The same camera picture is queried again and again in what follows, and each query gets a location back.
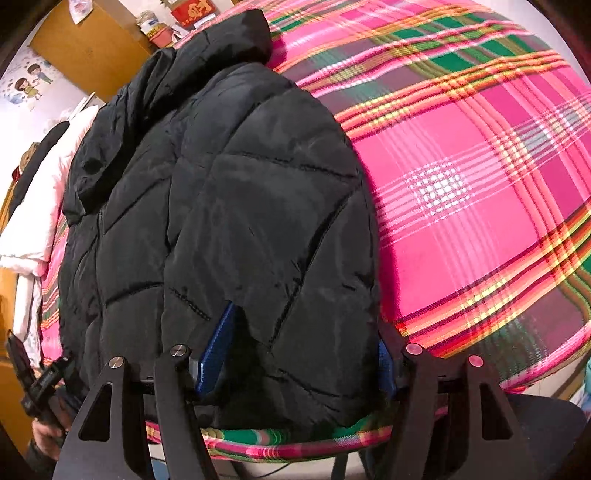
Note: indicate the white pink puffer coat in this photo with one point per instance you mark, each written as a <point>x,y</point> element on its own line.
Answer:
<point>27,240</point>

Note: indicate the red gift box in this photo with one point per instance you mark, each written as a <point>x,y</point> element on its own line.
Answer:
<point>188,12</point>

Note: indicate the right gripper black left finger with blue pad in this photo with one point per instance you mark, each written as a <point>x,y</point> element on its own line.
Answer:
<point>108,437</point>

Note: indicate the black fur coat collar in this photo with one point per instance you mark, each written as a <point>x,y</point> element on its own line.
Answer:
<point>32,166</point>

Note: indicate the person's left hand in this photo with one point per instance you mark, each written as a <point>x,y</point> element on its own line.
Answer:
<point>46,435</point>

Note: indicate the wooden wardrobe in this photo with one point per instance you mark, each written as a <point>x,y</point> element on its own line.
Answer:
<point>100,54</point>

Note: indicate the cartoon couple wall sticker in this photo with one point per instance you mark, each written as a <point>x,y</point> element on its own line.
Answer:
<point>27,79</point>

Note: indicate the pink plaid bed sheet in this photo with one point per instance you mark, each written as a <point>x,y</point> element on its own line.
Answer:
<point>475,139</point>

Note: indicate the pink storage basket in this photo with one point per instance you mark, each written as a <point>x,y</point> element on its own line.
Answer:
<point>161,36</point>

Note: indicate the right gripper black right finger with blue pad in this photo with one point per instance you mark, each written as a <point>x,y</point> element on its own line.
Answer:
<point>451,420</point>

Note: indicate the white plastic bag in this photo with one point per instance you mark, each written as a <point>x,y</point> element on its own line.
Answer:
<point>79,10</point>

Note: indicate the black puffer jacket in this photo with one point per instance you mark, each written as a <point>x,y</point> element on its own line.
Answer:
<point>209,180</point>

